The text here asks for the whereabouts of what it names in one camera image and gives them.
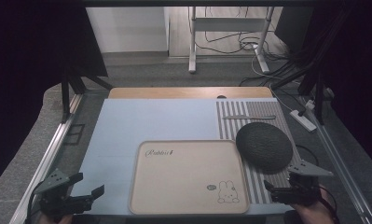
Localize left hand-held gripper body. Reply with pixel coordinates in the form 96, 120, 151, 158
34, 168, 94, 220

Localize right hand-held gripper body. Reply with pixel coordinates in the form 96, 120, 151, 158
285, 159, 334, 207

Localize person's left hand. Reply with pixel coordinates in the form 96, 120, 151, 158
43, 214, 75, 224

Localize person's right hand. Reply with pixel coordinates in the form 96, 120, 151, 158
290, 188, 336, 224

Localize dark grey round pad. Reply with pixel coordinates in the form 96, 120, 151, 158
235, 121, 295, 175

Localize white power strip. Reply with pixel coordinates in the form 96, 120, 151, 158
289, 108, 318, 133

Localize grey striped mat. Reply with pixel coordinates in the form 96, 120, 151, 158
215, 100, 303, 205

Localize beige tray with rabbit print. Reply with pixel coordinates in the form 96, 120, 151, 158
128, 139, 251, 216

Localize light blue table mat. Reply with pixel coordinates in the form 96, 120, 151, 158
69, 98, 296, 217

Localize black metal stand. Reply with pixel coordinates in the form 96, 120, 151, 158
60, 65, 114, 124
271, 69, 327, 126

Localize dark curtain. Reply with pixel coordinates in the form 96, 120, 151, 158
0, 0, 109, 191
304, 0, 372, 174

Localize wooden table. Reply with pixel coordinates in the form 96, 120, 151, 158
107, 86, 274, 100

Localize white metal stand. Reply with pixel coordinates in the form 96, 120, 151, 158
187, 7, 275, 75

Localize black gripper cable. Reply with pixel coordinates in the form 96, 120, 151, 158
319, 185, 341, 224
24, 189, 38, 224

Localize black cable loop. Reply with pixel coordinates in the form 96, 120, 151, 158
295, 144, 320, 167

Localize aluminium rail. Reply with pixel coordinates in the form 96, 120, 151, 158
8, 92, 84, 224
298, 95, 372, 224

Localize white cable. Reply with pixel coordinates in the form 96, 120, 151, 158
251, 55, 297, 114

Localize black floor cables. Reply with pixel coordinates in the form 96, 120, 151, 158
194, 7, 303, 88

